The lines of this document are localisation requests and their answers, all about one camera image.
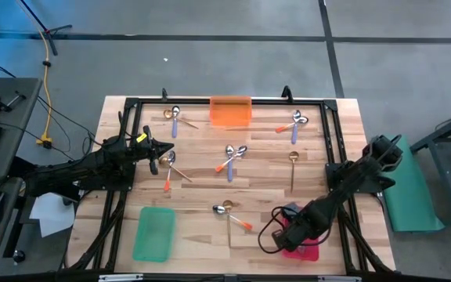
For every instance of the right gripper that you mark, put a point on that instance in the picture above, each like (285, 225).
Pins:
(301, 231)

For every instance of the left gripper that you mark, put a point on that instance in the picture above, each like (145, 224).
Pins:
(145, 149)

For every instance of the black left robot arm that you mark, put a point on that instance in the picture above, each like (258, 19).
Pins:
(92, 164)

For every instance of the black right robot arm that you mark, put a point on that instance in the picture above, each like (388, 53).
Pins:
(351, 180)

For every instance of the pink plastic bin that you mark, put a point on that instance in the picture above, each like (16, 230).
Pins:
(307, 255)

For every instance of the yellow label tag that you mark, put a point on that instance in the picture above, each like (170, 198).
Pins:
(142, 138)

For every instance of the black table edge clamp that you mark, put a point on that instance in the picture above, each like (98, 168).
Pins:
(287, 93)
(164, 94)

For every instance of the orange plastic bin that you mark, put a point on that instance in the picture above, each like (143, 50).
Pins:
(229, 115)

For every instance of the green plastic bin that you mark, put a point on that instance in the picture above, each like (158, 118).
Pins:
(153, 235)

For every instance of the white paper sheet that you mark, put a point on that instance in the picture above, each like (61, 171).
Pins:
(53, 215)

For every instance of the green foam mat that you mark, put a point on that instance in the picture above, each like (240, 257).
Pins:
(409, 196)

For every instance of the black tripod stand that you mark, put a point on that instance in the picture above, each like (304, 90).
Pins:
(53, 45)

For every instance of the grey side desk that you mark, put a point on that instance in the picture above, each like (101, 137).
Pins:
(14, 117)

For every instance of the black round knob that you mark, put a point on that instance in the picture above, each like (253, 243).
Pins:
(19, 255)

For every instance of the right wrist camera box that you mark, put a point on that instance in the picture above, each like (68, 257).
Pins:
(293, 211)

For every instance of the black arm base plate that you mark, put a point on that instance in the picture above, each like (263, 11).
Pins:
(127, 182)
(333, 172)

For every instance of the silver metal bracket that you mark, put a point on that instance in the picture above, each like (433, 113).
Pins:
(120, 277)
(339, 279)

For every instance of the black aluminium table frame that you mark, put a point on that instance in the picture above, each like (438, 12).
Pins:
(272, 102)

